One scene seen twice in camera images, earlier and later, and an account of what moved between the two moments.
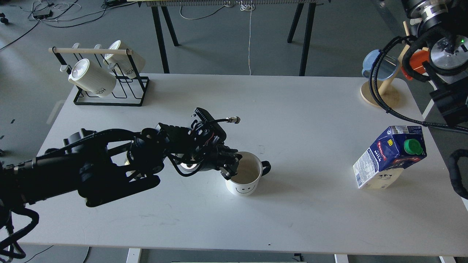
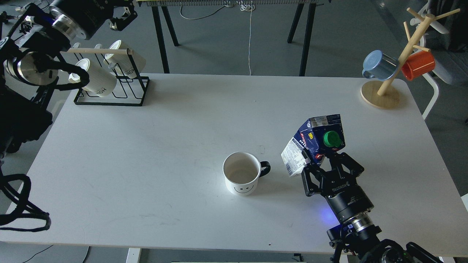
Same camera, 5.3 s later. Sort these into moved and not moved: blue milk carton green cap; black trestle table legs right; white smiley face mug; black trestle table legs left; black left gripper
Moved: blue milk carton green cap; black left gripper
Not moved: white smiley face mug; black trestle table legs right; black trestle table legs left
